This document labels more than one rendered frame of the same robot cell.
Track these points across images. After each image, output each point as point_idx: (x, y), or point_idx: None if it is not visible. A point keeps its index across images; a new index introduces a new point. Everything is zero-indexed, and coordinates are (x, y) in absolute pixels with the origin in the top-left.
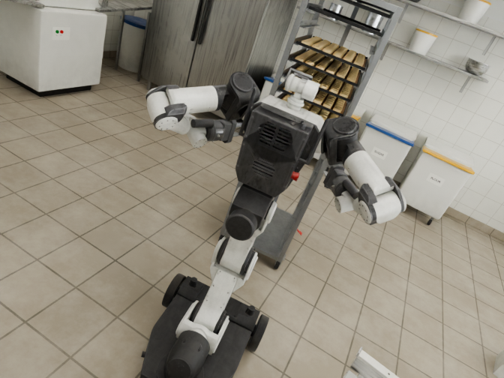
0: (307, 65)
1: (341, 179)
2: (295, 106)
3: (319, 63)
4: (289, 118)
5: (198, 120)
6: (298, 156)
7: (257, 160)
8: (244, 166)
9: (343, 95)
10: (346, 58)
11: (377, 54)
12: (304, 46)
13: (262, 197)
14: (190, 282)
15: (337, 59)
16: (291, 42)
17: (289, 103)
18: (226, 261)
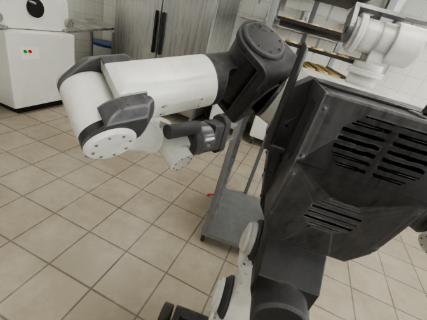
0: (291, 44)
1: None
2: (369, 81)
3: (299, 43)
4: (393, 103)
5: (175, 125)
6: None
7: (322, 202)
8: (286, 214)
9: (335, 76)
10: (339, 31)
11: (384, 18)
12: (288, 21)
13: (309, 255)
14: (180, 319)
15: (330, 32)
16: (272, 17)
17: (356, 75)
18: (233, 318)
